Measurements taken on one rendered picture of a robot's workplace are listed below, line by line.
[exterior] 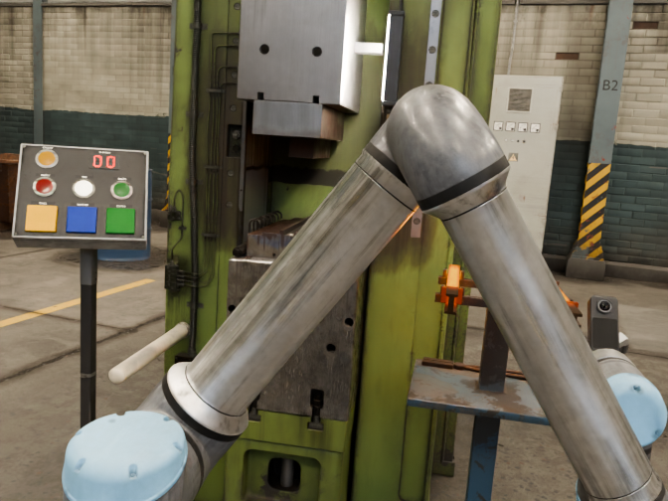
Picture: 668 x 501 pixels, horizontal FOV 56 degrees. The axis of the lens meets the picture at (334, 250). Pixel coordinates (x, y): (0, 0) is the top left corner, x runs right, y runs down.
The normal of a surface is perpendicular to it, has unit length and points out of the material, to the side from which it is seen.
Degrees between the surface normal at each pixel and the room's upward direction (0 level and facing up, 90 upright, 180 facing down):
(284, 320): 98
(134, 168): 60
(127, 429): 5
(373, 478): 90
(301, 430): 90
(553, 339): 86
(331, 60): 90
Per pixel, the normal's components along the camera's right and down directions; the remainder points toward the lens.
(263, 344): 0.09, 0.31
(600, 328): -0.13, -0.40
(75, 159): 0.27, -0.34
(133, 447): 0.06, -0.97
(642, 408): -0.17, 0.06
